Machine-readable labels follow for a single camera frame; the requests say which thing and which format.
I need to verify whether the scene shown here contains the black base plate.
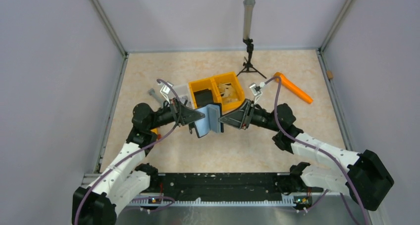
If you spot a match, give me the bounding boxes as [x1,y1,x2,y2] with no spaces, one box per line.
[141,172,320,202]

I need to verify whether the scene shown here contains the yellow bin with black cards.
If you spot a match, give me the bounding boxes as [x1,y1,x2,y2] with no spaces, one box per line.
[188,77,221,108]

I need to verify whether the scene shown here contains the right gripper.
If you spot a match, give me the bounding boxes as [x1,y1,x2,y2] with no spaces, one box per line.
[219,99,281,132]

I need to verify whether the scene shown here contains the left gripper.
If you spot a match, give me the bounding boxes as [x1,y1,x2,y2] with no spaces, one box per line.
[148,97,205,130]

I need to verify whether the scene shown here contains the black cards stack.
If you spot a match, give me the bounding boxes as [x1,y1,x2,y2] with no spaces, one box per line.
[194,89,214,108]

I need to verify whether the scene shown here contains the yellow toy car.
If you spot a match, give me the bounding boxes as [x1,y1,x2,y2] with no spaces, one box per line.
[151,128,161,140]

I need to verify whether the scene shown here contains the black mini tripod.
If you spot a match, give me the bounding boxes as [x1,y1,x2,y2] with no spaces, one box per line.
[236,39,267,79]

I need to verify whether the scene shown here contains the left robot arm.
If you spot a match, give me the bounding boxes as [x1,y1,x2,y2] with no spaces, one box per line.
[71,98,205,225]

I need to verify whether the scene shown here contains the beige striped cards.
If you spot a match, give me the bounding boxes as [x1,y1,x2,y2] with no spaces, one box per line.
[218,83,238,104]

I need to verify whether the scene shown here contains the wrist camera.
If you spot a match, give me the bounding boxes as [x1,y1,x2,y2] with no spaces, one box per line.
[159,82,173,97]
[249,82,265,98]

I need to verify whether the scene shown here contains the black leather card holder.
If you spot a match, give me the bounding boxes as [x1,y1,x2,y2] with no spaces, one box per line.
[191,103,224,138]

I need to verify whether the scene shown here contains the yellow bin with beige cards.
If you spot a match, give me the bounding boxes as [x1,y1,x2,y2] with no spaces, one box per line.
[213,72,245,113]

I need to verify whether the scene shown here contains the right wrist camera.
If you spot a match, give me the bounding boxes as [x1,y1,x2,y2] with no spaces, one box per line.
[249,82,265,98]

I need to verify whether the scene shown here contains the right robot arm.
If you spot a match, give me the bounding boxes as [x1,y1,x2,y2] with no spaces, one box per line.
[219,100,394,211]

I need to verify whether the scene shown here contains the orange toy microphone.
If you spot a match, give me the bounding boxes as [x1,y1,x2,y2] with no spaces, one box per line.
[274,72,313,104]

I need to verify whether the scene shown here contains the grey plastic bolt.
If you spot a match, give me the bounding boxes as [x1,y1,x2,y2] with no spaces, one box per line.
[148,88,164,105]

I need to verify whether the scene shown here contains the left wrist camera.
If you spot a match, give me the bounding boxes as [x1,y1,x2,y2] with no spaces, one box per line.
[159,82,173,97]

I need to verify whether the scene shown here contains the white plastic bin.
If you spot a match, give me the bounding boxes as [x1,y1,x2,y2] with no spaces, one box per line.
[172,84,195,109]

